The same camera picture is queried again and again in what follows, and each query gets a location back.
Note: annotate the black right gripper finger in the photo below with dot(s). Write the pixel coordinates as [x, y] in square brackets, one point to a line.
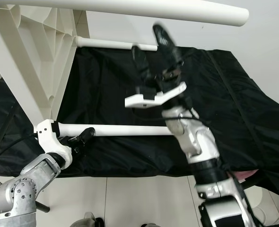
[168, 46]
[140, 66]

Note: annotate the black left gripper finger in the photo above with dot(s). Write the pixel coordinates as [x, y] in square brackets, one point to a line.
[85, 134]

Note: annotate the white plastic table leg tube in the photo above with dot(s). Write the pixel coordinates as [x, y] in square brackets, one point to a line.
[130, 130]
[111, 43]
[158, 10]

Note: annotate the white plastic children table top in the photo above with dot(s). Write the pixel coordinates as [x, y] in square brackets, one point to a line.
[26, 56]

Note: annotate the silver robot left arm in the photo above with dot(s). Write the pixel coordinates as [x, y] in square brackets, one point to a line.
[23, 194]

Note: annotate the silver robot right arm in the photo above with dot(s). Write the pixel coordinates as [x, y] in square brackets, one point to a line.
[198, 139]

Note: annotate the black tablecloth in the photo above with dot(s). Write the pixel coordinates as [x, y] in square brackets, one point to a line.
[243, 118]

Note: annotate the black robot right foot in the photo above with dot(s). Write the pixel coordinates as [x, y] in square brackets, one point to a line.
[150, 225]

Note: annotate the pink flat board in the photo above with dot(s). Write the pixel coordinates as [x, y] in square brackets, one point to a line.
[247, 175]

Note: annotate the white round stand base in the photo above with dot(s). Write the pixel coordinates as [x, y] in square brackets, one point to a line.
[261, 198]

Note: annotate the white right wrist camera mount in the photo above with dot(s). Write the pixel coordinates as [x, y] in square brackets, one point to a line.
[153, 98]

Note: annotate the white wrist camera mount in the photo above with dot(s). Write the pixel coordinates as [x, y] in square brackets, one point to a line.
[49, 136]
[153, 98]

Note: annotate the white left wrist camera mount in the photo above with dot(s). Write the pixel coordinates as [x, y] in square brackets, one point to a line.
[49, 136]

